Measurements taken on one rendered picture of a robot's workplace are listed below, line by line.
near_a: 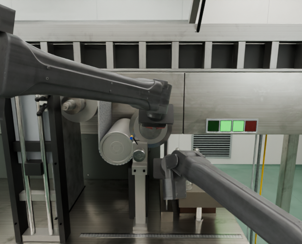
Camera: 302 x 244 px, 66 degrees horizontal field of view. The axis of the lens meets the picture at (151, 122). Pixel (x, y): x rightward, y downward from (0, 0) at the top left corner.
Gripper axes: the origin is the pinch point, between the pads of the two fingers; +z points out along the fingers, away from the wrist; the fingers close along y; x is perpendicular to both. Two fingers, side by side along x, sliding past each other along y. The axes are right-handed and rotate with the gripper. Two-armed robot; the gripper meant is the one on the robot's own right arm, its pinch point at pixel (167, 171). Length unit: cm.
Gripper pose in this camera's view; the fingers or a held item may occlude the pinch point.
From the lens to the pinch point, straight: 87.4
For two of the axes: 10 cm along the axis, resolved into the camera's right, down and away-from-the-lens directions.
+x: 0.1, -9.5, 3.1
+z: 0.1, 3.1, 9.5
